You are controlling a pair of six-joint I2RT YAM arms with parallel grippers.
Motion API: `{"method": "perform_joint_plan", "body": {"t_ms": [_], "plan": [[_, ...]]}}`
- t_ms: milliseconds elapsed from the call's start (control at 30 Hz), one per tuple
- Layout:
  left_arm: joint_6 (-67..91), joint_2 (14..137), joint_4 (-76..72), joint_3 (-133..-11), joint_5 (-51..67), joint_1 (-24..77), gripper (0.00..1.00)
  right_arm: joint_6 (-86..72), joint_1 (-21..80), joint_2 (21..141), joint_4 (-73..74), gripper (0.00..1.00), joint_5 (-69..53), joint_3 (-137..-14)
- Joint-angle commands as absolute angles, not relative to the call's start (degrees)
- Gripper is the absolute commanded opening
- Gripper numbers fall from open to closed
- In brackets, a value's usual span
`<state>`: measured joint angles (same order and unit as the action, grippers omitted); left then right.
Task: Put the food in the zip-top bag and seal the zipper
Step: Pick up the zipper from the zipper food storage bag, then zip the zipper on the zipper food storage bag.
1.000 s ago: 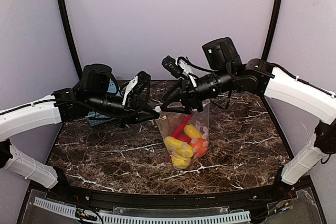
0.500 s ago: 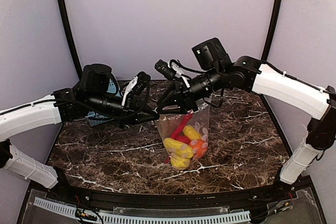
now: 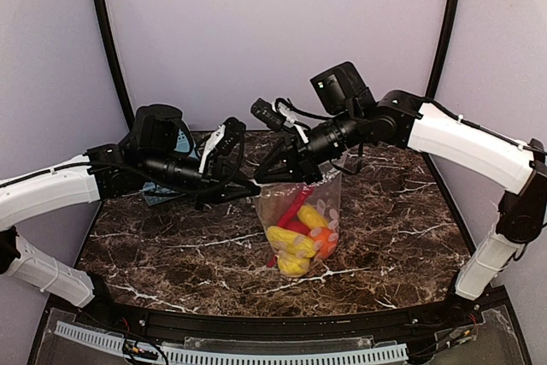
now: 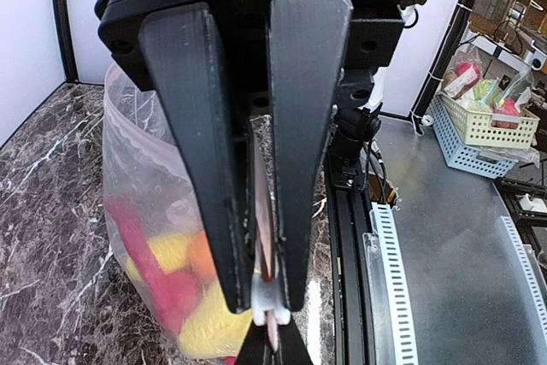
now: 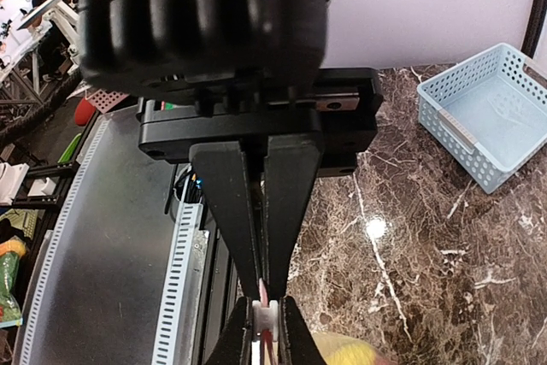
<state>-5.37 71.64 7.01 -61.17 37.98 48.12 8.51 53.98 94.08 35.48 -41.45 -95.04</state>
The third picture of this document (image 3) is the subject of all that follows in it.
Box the black front table rail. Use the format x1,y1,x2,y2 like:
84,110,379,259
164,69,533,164
77,278,492,354

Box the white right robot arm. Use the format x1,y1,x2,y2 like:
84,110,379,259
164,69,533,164
250,62,546,301

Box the yellow banana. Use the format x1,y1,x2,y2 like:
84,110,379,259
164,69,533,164
266,226,317,258

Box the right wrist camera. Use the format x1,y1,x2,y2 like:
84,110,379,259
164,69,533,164
250,97,311,144

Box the yellow oblong fruit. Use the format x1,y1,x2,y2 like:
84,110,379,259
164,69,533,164
297,204,328,230

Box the black frame post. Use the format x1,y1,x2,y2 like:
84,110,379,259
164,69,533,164
93,0,135,128
425,0,459,99

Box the white slotted cable duct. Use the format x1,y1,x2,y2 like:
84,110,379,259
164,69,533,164
54,321,409,364

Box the black left frame post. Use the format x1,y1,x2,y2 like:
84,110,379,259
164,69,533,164
93,0,135,128

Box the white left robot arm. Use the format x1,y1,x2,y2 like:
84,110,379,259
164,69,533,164
1,104,260,309

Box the red fruit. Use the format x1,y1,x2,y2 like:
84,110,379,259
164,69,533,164
285,221,309,236

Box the blue plastic basket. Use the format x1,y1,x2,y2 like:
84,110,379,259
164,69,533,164
142,129,196,206

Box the black right frame post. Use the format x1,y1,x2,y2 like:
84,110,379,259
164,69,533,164
425,0,459,99

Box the yellow round fruit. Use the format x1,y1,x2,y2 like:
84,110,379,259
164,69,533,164
277,252,310,278

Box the red chili pepper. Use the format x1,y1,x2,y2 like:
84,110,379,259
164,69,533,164
266,187,314,267

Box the orange fruit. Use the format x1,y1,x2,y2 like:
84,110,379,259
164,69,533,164
308,227,339,261

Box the clear zip top bag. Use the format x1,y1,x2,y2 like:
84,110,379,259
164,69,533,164
255,172,342,278

